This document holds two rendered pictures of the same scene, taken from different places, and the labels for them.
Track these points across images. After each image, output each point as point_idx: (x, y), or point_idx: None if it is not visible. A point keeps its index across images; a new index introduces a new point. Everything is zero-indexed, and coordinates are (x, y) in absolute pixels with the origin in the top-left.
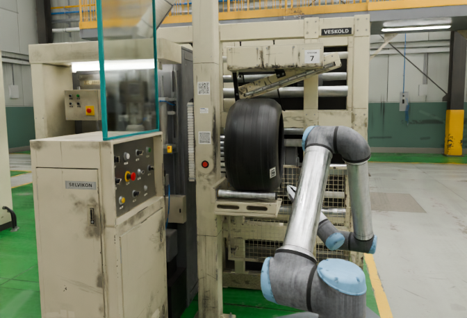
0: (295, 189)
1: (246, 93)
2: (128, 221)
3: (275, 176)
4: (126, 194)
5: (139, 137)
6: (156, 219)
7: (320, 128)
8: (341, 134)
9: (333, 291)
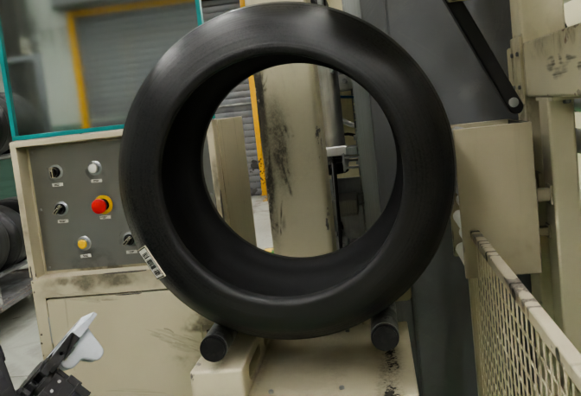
0: (71, 330)
1: None
2: (72, 280)
3: (170, 280)
4: (100, 236)
5: (103, 134)
6: (185, 304)
7: None
8: None
9: None
